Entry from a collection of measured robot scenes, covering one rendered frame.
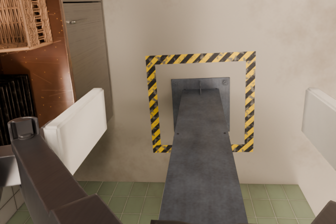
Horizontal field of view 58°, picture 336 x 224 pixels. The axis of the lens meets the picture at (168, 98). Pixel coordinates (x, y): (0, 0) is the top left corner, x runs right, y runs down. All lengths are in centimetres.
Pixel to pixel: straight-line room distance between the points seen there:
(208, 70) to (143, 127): 51
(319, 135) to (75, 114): 13
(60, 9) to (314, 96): 103
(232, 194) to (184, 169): 17
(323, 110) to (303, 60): 157
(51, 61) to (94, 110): 101
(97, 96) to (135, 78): 153
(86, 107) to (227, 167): 77
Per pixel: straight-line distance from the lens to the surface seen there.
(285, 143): 188
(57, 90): 122
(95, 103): 19
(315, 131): 19
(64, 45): 116
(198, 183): 85
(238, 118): 177
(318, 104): 19
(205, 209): 76
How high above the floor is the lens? 163
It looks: 71 degrees down
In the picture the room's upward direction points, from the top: 162 degrees counter-clockwise
